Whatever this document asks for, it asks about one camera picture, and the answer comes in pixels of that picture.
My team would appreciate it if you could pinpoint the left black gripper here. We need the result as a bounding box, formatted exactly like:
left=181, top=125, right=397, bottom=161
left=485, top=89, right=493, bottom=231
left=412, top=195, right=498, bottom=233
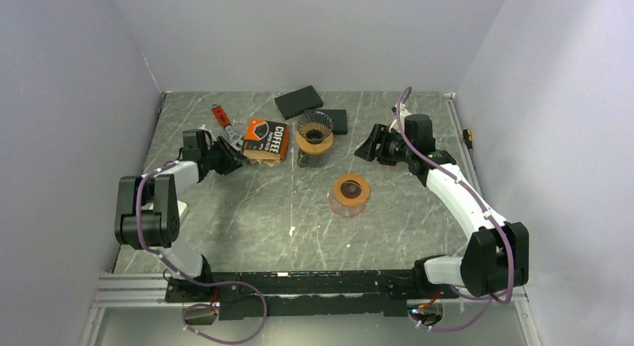
left=202, top=136, right=249, bottom=176

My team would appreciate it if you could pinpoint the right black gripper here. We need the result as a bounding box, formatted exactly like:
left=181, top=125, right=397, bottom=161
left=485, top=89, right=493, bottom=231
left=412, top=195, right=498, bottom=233
left=354, top=123, right=414, bottom=166

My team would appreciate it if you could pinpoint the orange coffee filter box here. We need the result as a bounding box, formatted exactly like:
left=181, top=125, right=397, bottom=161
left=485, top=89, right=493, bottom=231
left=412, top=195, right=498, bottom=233
left=241, top=118, right=290, bottom=165

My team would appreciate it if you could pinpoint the wooden dripper ring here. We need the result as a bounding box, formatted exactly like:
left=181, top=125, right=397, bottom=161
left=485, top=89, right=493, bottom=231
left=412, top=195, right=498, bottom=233
left=295, top=131, right=335, bottom=155

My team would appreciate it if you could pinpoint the clear glass ribbed dripper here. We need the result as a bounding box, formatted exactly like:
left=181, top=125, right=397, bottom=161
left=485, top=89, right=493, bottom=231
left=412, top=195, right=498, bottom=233
left=297, top=111, right=333, bottom=144

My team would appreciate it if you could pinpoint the grey glass carafe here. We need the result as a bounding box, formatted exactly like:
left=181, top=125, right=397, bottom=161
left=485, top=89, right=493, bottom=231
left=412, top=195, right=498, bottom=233
left=297, top=149, right=328, bottom=168

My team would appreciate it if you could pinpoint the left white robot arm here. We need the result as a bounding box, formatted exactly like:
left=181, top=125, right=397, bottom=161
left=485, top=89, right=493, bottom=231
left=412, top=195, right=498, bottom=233
left=114, top=129, right=247, bottom=301

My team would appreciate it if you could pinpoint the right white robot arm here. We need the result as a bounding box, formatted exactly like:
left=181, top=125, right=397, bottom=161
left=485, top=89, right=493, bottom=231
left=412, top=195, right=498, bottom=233
left=354, top=114, right=529, bottom=297

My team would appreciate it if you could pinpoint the red adjustable wrench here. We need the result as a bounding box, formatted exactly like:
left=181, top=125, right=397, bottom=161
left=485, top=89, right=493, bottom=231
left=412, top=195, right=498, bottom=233
left=212, top=103, right=244, bottom=150

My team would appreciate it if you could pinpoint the black box front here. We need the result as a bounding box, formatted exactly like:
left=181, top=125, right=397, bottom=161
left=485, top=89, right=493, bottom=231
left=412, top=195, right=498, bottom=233
left=318, top=109, right=348, bottom=135

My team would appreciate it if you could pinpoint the black box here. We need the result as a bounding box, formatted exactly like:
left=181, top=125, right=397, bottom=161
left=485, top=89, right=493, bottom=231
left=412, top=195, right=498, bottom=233
left=274, top=85, right=324, bottom=120
left=318, top=109, right=348, bottom=135

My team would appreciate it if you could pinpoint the white small block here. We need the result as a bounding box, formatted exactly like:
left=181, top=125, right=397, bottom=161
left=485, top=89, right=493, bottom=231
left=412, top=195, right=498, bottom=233
left=177, top=200, right=190, bottom=219

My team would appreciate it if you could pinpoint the black box rear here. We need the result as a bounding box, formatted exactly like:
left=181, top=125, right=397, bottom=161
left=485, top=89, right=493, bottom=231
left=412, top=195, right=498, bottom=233
left=274, top=85, right=324, bottom=120

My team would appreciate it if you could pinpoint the yellow black screwdriver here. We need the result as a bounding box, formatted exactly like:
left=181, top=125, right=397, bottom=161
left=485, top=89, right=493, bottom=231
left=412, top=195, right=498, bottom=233
left=462, top=129, right=473, bottom=152

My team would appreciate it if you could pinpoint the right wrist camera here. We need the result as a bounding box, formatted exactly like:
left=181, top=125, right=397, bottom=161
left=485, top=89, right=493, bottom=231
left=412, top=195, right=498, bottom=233
left=390, top=104, right=411, bottom=132

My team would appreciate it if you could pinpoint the pink dripper with wooden ring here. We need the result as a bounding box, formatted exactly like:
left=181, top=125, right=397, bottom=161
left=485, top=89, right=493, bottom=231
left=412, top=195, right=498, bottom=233
left=327, top=173, right=371, bottom=217

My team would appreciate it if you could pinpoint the black base frame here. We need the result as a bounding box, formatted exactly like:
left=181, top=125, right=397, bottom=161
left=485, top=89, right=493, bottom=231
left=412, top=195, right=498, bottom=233
left=165, top=267, right=447, bottom=321

